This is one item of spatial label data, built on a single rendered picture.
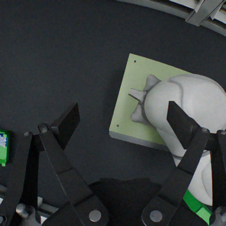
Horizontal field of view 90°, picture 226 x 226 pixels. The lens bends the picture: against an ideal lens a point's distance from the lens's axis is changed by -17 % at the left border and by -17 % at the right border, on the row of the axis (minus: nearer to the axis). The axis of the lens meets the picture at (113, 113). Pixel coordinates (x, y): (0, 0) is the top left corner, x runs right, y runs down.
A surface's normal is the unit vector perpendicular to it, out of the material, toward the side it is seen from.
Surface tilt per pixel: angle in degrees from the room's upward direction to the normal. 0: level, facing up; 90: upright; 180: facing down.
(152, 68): 0
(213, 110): 6
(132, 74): 0
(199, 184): 46
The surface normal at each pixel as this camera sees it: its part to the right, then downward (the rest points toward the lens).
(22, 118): -0.01, 0.04
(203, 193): -0.62, 0.40
